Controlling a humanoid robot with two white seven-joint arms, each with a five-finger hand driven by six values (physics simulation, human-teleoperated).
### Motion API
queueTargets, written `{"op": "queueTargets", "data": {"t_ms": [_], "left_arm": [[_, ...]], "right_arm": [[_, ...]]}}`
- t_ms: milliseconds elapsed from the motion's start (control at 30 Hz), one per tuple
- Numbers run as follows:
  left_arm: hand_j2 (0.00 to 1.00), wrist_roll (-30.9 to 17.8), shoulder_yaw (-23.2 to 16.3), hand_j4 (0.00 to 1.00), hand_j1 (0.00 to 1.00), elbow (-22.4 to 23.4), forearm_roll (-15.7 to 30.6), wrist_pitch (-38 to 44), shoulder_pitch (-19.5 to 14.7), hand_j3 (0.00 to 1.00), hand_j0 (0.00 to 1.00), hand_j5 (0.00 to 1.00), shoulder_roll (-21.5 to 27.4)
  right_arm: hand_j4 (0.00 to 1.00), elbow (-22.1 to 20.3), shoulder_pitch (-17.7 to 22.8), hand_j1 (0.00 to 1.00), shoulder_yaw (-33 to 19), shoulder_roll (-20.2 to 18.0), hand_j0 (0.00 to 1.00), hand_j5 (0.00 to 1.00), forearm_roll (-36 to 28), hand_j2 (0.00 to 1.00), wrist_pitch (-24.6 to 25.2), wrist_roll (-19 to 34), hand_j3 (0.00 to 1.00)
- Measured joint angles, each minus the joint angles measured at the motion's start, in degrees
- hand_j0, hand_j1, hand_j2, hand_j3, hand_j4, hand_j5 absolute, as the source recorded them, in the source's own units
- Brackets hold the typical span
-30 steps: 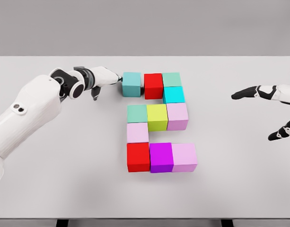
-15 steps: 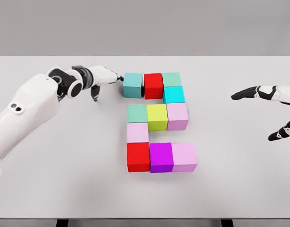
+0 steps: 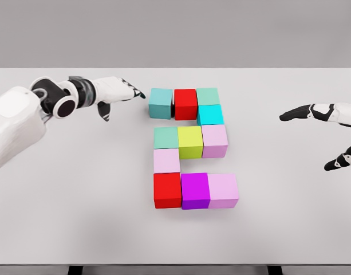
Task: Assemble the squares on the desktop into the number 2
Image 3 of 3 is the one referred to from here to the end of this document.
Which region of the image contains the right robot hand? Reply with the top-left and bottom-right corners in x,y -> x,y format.
279,103 -> 351,172

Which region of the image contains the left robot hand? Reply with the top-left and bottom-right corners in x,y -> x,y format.
93,76 -> 147,123

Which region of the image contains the teal cube block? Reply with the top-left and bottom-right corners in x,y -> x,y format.
148,88 -> 174,120

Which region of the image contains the mint green cube block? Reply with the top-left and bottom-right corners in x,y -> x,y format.
196,87 -> 220,107
153,127 -> 180,150

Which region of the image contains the red cube block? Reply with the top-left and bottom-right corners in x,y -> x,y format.
153,172 -> 183,210
173,88 -> 199,121

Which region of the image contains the pale pink cube block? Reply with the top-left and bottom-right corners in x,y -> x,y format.
207,172 -> 240,210
153,148 -> 181,175
201,124 -> 229,159

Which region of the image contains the yellow-green cube block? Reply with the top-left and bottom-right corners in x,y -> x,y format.
177,125 -> 204,160

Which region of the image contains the cyan cube block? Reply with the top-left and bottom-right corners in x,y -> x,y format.
196,104 -> 224,127

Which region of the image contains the purple cube block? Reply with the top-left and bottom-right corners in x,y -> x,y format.
180,172 -> 211,210

